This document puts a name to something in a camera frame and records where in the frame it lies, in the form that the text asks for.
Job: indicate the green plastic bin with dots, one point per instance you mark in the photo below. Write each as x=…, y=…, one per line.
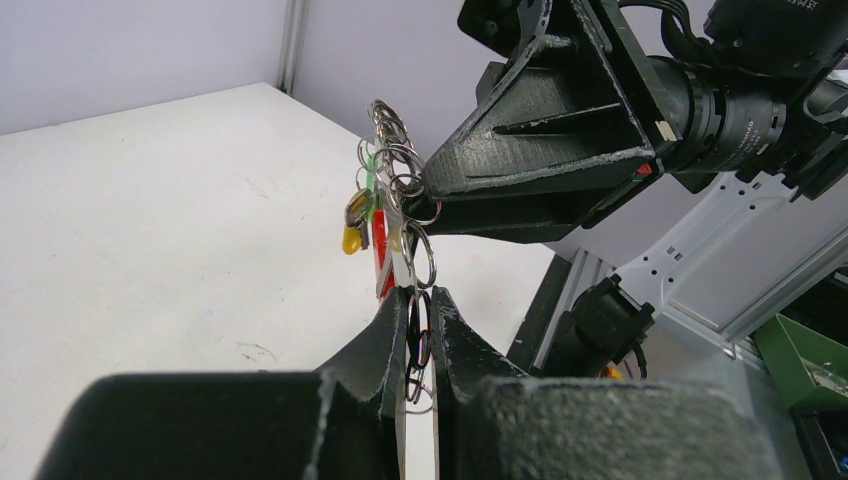
x=809, y=369

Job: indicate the silver key organiser plate with rings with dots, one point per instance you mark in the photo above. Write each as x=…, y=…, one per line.
x=403, y=251

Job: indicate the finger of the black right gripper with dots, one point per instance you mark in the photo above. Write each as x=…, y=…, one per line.
x=539, y=217

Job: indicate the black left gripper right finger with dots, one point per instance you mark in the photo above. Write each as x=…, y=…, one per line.
x=494, y=421

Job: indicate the silver key with yellow tag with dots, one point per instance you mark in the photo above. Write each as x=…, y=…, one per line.
x=357, y=211

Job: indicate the green key tag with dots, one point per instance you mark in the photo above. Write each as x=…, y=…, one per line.
x=368, y=173

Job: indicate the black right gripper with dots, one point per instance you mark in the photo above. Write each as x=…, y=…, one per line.
x=575, y=103

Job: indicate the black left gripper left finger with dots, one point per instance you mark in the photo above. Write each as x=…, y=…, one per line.
x=342, y=420

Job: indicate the yellow key tag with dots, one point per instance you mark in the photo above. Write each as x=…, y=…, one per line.
x=352, y=240

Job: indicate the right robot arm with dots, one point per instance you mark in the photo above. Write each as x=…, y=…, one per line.
x=789, y=48

